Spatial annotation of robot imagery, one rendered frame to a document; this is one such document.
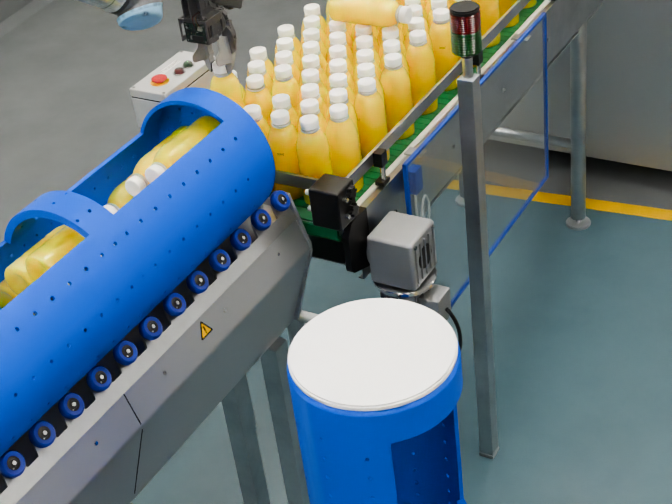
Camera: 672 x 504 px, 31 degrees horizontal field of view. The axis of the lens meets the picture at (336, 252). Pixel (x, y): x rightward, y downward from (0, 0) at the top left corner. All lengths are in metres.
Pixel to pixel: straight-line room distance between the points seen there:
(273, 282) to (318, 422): 0.61
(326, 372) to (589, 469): 1.40
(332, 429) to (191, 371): 0.47
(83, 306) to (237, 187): 0.44
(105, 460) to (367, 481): 0.48
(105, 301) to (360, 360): 0.44
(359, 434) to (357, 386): 0.07
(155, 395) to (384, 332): 0.47
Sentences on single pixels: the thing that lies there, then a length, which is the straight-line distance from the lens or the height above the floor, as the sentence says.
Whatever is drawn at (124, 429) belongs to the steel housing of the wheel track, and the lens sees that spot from 2.22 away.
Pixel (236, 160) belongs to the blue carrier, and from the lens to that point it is 2.32.
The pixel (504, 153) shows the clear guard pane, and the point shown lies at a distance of 3.15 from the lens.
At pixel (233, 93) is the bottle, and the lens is 2.69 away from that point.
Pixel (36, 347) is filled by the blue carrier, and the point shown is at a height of 1.14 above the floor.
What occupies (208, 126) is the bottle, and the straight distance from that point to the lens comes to 2.41.
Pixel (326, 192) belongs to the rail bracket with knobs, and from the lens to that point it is 2.47.
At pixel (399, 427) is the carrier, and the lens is 1.92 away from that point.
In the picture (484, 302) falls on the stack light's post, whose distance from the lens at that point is 2.93.
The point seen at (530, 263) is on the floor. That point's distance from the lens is 3.93.
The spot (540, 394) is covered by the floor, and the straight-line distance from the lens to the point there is 3.45.
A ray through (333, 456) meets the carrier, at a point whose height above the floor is 0.92.
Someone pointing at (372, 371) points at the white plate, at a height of 1.04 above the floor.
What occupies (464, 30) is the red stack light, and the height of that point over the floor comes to 1.22.
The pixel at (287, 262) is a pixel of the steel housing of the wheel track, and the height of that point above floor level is 0.85.
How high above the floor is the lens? 2.30
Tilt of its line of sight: 35 degrees down
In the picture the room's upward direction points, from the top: 8 degrees counter-clockwise
